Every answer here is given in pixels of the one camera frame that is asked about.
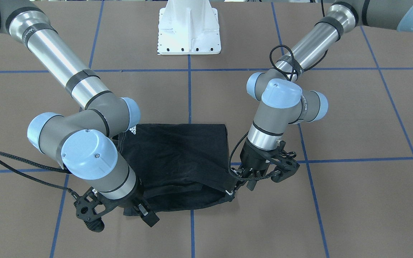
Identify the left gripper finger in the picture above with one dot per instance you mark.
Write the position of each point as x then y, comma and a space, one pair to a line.
231, 185
251, 182

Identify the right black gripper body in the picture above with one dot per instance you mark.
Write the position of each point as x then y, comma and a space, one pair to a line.
133, 199

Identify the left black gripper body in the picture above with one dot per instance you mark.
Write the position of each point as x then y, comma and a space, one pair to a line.
252, 158

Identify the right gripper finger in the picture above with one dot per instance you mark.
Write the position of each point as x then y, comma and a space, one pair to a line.
147, 214

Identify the black printed t-shirt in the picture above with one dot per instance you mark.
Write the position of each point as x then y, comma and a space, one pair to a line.
181, 166

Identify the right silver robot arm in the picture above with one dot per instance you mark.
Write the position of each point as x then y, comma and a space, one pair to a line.
81, 143

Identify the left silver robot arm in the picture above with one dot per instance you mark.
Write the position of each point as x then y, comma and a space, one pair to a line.
282, 102

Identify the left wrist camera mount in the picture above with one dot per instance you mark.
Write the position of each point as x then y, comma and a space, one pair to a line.
285, 163

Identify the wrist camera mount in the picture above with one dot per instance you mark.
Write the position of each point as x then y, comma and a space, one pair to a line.
91, 207
285, 163

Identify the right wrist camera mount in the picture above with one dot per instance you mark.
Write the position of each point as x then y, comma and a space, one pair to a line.
91, 207

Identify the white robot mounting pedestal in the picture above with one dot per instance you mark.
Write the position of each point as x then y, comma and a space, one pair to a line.
188, 27

